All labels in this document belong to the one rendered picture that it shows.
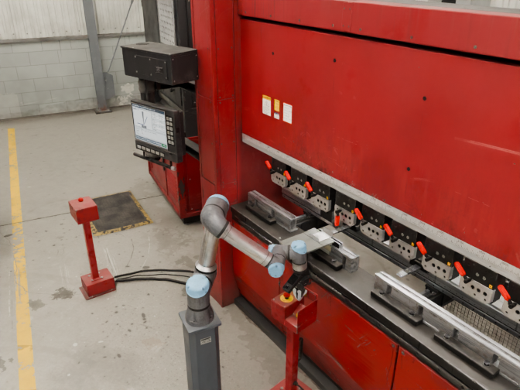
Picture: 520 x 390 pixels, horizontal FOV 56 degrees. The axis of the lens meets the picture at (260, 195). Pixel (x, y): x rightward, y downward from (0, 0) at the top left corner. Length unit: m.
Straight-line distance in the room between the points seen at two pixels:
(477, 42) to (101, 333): 3.09
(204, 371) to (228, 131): 1.52
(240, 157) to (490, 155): 1.86
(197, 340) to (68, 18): 7.20
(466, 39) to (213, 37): 1.60
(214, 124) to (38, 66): 6.23
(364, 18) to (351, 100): 0.39
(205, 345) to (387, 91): 1.56
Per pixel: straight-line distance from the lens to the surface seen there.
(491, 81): 2.03
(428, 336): 2.53
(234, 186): 3.49
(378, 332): 2.68
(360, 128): 2.48
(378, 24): 2.32
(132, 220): 5.28
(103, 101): 9.21
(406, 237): 2.45
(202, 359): 2.76
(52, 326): 4.10
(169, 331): 3.81
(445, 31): 2.11
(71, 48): 9.20
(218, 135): 3.29
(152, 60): 3.30
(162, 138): 3.37
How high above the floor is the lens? 2.48
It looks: 26 degrees down
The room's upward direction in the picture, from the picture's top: straight up
